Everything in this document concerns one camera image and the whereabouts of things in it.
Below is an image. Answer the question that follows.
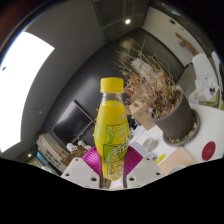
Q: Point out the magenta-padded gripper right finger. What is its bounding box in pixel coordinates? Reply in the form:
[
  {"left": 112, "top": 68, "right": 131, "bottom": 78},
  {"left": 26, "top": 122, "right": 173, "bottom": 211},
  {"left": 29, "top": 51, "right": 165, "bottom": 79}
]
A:
[{"left": 122, "top": 145, "right": 165, "bottom": 190}]

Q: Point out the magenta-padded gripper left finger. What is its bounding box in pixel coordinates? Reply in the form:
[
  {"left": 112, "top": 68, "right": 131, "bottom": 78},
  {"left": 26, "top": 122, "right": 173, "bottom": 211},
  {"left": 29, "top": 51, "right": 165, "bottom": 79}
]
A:
[{"left": 60, "top": 145, "right": 103, "bottom": 190}]

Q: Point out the yellow drink bottle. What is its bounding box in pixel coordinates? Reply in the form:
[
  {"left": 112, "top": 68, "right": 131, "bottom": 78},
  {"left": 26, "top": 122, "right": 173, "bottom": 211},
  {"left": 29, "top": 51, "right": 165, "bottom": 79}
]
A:
[{"left": 93, "top": 77, "right": 131, "bottom": 182}]

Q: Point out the small yellow packet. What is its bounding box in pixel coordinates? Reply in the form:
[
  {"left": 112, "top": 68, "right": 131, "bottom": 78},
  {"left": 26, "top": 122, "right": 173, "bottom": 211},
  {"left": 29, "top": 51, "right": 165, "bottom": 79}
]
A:
[{"left": 154, "top": 153, "right": 167, "bottom": 165}]

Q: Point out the small white bowl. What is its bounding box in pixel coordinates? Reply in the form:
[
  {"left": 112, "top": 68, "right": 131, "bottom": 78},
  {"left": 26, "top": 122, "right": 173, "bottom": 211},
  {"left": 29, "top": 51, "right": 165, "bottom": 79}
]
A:
[{"left": 142, "top": 137, "right": 158, "bottom": 153}]

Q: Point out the tan wooden drawing board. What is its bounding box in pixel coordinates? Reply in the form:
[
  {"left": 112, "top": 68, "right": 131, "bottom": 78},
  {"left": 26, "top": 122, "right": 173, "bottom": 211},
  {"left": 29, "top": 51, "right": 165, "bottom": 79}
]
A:
[{"left": 157, "top": 146, "right": 198, "bottom": 174}]

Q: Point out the brown cardboard box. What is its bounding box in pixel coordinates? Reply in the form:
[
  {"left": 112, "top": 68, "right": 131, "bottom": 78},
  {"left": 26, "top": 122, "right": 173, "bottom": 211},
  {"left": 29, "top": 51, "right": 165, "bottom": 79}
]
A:
[{"left": 129, "top": 99, "right": 157, "bottom": 131}]

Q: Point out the grey pot with dried plant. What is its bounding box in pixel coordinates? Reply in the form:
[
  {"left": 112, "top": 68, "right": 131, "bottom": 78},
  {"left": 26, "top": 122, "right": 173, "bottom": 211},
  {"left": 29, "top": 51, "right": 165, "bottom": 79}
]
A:
[{"left": 116, "top": 43, "right": 196, "bottom": 141}]

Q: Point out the grey plant saucer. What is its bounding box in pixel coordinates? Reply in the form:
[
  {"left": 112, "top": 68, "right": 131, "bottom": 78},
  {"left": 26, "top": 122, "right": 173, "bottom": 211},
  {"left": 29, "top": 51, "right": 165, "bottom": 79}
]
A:
[{"left": 162, "top": 108, "right": 202, "bottom": 148}]

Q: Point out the flat round red coaster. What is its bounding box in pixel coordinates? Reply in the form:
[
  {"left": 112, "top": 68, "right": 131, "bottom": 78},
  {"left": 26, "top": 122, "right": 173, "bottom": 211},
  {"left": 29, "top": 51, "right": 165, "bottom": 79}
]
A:
[{"left": 201, "top": 140, "right": 217, "bottom": 162}]

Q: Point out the stack of papers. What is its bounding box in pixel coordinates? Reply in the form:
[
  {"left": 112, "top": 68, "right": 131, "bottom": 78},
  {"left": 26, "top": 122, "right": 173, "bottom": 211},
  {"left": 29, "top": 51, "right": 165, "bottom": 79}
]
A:
[{"left": 194, "top": 77, "right": 221, "bottom": 103}]

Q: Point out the white chair holding papers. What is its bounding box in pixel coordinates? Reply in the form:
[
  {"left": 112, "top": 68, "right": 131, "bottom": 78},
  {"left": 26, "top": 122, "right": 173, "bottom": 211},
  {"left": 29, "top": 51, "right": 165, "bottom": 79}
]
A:
[{"left": 188, "top": 52, "right": 223, "bottom": 108}]

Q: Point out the wooden figure sculpture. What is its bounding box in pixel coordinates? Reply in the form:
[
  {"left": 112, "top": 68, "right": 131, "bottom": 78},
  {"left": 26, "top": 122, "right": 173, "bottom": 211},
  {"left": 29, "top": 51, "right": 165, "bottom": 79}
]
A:
[{"left": 174, "top": 32, "right": 199, "bottom": 57}]

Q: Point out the black wall screen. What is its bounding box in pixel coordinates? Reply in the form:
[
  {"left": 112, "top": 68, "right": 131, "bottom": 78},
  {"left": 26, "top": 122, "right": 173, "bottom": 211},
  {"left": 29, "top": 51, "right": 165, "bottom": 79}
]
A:
[{"left": 51, "top": 99, "right": 95, "bottom": 146}]

